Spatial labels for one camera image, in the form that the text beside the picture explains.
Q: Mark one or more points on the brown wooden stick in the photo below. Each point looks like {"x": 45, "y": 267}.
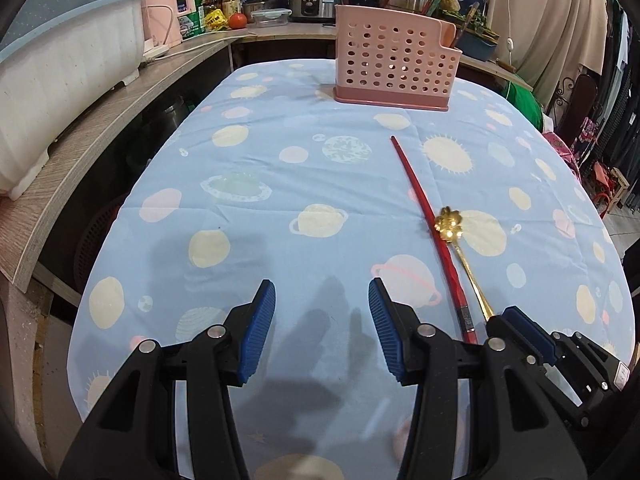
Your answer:
{"x": 467, "y": 22}

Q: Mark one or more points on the steel pot under counter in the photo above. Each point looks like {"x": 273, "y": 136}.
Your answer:
{"x": 174, "y": 110}

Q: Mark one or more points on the green cloth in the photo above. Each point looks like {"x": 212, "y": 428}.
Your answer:
{"x": 522, "y": 97}

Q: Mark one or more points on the blue planet print tablecloth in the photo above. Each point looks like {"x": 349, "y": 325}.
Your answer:
{"x": 280, "y": 200}

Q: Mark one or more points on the gold flower spoon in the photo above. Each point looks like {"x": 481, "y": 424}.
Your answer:
{"x": 447, "y": 222}

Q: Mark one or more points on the white power strip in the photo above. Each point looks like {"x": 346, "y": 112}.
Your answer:
{"x": 156, "y": 52}

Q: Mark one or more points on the red tomato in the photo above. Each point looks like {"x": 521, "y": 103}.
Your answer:
{"x": 238, "y": 20}

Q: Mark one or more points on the glass food container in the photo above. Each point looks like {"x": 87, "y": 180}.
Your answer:
{"x": 270, "y": 17}

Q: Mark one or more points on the small steel saucepan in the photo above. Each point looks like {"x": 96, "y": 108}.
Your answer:
{"x": 260, "y": 4}

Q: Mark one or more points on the amber pump bottle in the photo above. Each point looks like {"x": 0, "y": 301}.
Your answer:
{"x": 232, "y": 2}

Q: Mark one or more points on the dark wooden chair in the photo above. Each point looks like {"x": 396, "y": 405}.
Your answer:
{"x": 575, "y": 105}

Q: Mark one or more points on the white dish drainer tub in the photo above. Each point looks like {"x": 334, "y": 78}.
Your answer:
{"x": 60, "y": 70}

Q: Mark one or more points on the pink perforated utensil holder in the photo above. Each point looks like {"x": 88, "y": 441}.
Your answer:
{"x": 390, "y": 55}

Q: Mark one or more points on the beige curtain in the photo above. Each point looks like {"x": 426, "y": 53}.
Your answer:
{"x": 550, "y": 15}

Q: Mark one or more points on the brown lumpy root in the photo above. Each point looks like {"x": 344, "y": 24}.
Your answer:
{"x": 450, "y": 4}

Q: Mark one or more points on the small wooden stool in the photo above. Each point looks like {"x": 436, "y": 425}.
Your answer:
{"x": 612, "y": 185}

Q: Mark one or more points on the bright red chopstick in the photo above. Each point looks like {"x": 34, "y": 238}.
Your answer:
{"x": 448, "y": 265}

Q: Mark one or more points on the wooden counter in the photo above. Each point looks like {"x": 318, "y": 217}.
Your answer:
{"x": 100, "y": 140}

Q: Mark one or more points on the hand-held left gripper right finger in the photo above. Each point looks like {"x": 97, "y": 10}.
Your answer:
{"x": 387, "y": 330}

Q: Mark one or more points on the blue planter with plants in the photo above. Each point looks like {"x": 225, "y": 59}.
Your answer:
{"x": 477, "y": 47}

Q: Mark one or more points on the dark red plastic basket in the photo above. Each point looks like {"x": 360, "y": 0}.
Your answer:
{"x": 97, "y": 245}

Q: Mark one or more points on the yellow packet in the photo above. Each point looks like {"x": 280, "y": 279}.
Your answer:
{"x": 215, "y": 20}

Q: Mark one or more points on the hanging dark clothes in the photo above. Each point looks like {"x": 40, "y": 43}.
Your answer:
{"x": 622, "y": 70}

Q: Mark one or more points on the green carton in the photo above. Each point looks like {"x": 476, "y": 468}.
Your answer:
{"x": 192, "y": 24}

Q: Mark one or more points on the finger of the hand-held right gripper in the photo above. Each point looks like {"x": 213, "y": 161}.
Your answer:
{"x": 502, "y": 327}
{"x": 530, "y": 335}

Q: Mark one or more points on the pink appliance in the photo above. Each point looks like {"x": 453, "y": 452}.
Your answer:
{"x": 167, "y": 10}

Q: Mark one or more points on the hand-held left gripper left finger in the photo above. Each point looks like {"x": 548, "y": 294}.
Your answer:
{"x": 255, "y": 330}

